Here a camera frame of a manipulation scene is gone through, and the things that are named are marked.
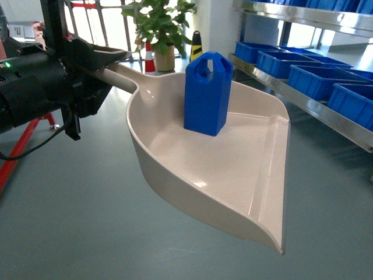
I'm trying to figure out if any beige plastic dustpan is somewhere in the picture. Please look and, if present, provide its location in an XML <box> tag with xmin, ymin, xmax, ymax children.
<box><xmin>99</xmin><ymin>64</ymin><xmax>290</xmax><ymax>253</ymax></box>

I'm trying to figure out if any green potted plant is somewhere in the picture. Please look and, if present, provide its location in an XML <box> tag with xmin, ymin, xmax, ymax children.
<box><xmin>121</xmin><ymin>1</ymin><xmax>196</xmax><ymax>72</ymax></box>

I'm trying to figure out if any blue crate rear right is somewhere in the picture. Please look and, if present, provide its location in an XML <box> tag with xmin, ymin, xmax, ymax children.
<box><xmin>234</xmin><ymin>41</ymin><xmax>280</xmax><ymax>64</ymax></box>

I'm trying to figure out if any blue crate rear left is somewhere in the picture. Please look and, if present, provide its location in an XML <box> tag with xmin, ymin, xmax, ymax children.
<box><xmin>256</xmin><ymin>51</ymin><xmax>321</xmax><ymax>79</ymax></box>

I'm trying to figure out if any blue crate front left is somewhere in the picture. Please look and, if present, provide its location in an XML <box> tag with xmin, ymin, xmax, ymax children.
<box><xmin>328</xmin><ymin>83</ymin><xmax>372</xmax><ymax>131</ymax></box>

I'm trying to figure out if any blue crate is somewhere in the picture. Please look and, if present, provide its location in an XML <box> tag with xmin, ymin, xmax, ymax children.
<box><xmin>256</xmin><ymin>51</ymin><xmax>321</xmax><ymax>79</ymax></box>
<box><xmin>328</xmin><ymin>83</ymin><xmax>372</xmax><ymax>131</ymax></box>
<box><xmin>234</xmin><ymin>41</ymin><xmax>280</xmax><ymax>64</ymax></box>
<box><xmin>287</xmin><ymin>65</ymin><xmax>372</xmax><ymax>101</ymax></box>

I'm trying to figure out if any blue plastic part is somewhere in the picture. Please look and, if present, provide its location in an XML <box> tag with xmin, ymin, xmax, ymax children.
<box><xmin>184</xmin><ymin>51</ymin><xmax>233</xmax><ymax>137</ymax></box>

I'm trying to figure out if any blue crate front right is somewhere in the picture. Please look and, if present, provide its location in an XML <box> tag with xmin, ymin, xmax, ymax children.
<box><xmin>287</xmin><ymin>65</ymin><xmax>372</xmax><ymax>101</ymax></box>

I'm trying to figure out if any steel roller shelf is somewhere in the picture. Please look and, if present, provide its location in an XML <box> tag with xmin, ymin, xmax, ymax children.
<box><xmin>228</xmin><ymin>1</ymin><xmax>372</xmax><ymax>153</ymax></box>

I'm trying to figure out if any yellow black traffic post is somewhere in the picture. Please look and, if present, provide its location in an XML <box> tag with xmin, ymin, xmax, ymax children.
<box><xmin>189</xmin><ymin>30</ymin><xmax>203</xmax><ymax>62</ymax></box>

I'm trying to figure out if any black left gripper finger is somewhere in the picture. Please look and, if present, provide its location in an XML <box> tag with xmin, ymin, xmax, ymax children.
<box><xmin>90</xmin><ymin>44</ymin><xmax>131</xmax><ymax>70</ymax></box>
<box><xmin>73</xmin><ymin>75</ymin><xmax>112</xmax><ymax>118</ymax></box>

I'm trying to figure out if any red white traffic cone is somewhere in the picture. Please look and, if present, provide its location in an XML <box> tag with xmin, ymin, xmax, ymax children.
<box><xmin>145</xmin><ymin>41</ymin><xmax>156</xmax><ymax>74</ymax></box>

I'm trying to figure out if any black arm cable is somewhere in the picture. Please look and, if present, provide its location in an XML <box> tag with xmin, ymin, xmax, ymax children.
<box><xmin>0</xmin><ymin>100</ymin><xmax>73</xmax><ymax>161</ymax></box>

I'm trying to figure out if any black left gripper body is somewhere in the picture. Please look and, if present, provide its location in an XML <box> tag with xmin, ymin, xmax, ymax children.
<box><xmin>40</xmin><ymin>1</ymin><xmax>93</xmax><ymax>141</ymax></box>

